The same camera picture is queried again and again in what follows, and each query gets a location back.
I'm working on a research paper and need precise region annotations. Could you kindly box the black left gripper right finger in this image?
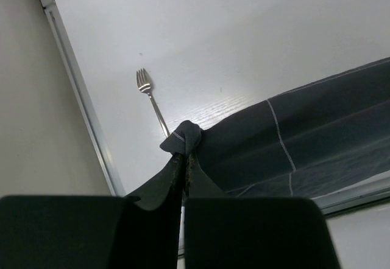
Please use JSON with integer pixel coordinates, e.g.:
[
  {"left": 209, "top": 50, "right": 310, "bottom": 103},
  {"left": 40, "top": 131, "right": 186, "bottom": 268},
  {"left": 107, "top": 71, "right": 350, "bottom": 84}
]
[{"left": 184, "top": 153, "right": 342, "bottom": 269}]

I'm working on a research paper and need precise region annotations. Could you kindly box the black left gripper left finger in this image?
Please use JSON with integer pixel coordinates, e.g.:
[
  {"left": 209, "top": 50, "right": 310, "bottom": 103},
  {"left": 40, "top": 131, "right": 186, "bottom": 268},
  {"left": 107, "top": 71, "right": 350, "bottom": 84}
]
[{"left": 1, "top": 154, "right": 182, "bottom": 268}]

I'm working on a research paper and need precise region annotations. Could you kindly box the dark grey checked cloth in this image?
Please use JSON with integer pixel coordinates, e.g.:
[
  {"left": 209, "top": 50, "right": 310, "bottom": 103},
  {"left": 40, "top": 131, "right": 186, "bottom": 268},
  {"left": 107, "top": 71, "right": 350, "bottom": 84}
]
[{"left": 160, "top": 57, "right": 390, "bottom": 198}]

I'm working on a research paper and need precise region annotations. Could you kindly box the silver metal fork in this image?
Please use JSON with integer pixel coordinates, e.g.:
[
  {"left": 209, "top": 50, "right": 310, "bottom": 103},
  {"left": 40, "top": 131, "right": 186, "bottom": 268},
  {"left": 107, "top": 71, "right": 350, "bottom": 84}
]
[{"left": 136, "top": 68, "right": 170, "bottom": 138}]

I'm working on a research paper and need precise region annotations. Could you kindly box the aluminium table frame rail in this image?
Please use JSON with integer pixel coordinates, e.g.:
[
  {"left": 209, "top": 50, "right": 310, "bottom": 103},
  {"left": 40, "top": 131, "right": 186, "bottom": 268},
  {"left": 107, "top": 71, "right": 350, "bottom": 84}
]
[{"left": 41, "top": 0, "right": 389, "bottom": 195}]

